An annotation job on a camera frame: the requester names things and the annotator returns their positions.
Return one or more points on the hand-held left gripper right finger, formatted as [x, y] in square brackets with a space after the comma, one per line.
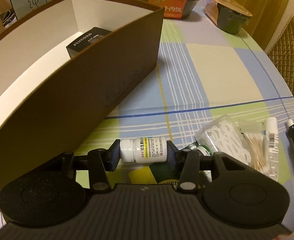
[170, 155]

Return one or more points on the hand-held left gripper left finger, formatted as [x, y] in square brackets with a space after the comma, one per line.
[114, 155]

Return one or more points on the green card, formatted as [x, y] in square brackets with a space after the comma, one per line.
[159, 171]

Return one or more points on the white medicine bottle green label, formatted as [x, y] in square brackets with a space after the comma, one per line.
[204, 148]

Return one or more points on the bag of cotton swabs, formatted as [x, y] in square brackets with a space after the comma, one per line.
[258, 150]

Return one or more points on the clear box of floss picks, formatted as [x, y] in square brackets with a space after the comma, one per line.
[222, 137]

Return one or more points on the large brown cardboard box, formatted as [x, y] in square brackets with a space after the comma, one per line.
[74, 100]

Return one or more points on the black shaver box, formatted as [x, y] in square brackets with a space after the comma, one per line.
[87, 42]

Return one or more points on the plaid cloth covered desktop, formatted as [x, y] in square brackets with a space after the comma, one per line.
[212, 67]

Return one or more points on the white barcode tube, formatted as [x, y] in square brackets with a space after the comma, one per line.
[272, 145]

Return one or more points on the quilted chair back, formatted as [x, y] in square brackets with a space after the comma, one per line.
[292, 60]

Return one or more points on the yellow curtain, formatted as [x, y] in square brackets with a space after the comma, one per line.
[262, 5]

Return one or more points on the dark green instant noodle cup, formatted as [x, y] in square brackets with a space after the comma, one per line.
[230, 17]

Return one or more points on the red instant meal bowl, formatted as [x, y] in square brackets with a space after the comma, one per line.
[172, 1]

